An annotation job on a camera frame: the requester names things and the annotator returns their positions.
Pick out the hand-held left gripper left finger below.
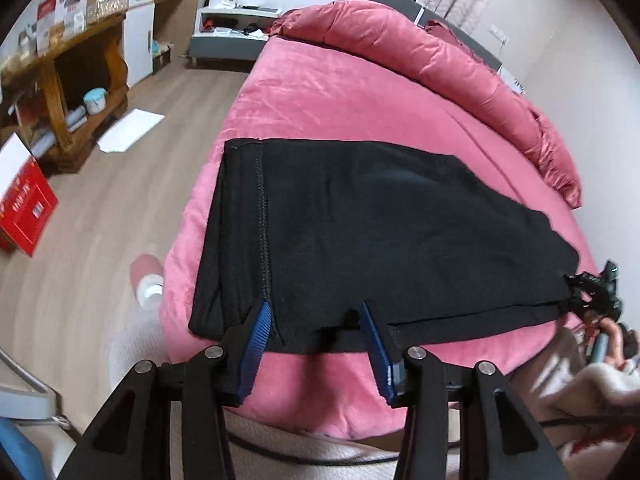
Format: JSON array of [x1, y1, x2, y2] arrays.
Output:
[[55, 301, 274, 480]]

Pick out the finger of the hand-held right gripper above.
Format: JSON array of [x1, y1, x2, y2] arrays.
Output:
[[563, 272, 603, 292], [566, 296, 599, 319]]

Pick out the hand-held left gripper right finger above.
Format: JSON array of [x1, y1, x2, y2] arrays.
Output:
[[361, 300, 569, 480]]

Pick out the black pants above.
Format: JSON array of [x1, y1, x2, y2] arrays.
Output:
[[188, 137, 581, 357]]

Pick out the person's right forearm fluffy sleeve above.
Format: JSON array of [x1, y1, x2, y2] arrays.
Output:
[[537, 359, 640, 466]]

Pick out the person's right hand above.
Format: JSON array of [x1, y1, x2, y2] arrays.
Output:
[[589, 316, 640, 367]]

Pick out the person's beige clothing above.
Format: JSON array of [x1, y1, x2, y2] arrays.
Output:
[[218, 329, 601, 480]]

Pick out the pink slipper foot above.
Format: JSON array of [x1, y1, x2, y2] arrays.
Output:
[[107, 253, 173, 367]]

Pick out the grey white plastic object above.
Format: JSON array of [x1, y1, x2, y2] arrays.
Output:
[[0, 349, 65, 427]]

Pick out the white paper sheet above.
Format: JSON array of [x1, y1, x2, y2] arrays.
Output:
[[96, 108, 166, 154]]

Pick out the pink bed cover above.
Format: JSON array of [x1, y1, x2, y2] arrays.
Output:
[[158, 37, 603, 442]]

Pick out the blue object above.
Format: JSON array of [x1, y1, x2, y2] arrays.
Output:
[[0, 417, 49, 480]]

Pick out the red cardboard box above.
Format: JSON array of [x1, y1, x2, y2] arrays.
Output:
[[0, 132, 60, 259]]

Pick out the pink duvet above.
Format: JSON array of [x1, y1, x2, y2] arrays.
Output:
[[270, 0, 584, 210]]

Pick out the teal round container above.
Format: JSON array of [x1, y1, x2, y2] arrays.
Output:
[[82, 87, 109, 115]]

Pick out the grey white nightstand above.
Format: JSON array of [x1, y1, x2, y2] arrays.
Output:
[[188, 4, 287, 69]]

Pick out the wooden shelf unit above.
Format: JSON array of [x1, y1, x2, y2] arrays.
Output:
[[0, 12, 132, 177]]

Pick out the wooden desk with white door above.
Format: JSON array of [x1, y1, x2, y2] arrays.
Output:
[[124, 0, 203, 92]]

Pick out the white red appliance box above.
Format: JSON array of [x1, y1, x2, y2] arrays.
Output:
[[35, 0, 92, 55]]

